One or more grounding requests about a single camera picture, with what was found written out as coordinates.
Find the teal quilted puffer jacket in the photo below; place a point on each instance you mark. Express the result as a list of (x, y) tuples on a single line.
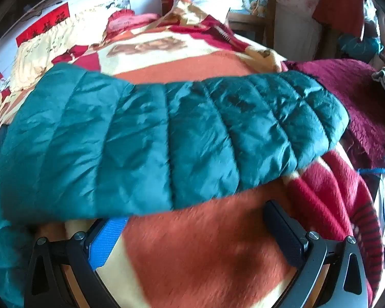
[(147, 134)]

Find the red wall banner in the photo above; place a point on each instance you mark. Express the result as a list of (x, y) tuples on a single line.
[(41, 27)]

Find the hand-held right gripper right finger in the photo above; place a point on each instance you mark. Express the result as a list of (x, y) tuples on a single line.
[(285, 234)]

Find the red hanging cloth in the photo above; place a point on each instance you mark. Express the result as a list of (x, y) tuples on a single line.
[(340, 9)]

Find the pink ruffled pillow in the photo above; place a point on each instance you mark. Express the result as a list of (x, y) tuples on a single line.
[(128, 22)]

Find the red orange printed blanket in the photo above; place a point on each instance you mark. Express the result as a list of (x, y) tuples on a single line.
[(195, 256)]

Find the cream ruffled pillow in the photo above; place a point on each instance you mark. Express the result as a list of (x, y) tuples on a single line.
[(41, 51)]

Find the teal bag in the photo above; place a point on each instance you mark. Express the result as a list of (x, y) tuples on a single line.
[(356, 46)]

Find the plush toy with red hat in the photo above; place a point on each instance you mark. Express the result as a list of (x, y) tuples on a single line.
[(0, 82)]

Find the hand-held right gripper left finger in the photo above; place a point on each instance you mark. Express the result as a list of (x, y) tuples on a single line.
[(106, 243)]

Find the maroon fleece blanket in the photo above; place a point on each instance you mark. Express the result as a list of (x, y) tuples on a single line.
[(356, 86)]

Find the wooden chair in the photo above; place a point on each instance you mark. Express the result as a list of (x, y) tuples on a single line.
[(270, 12)]

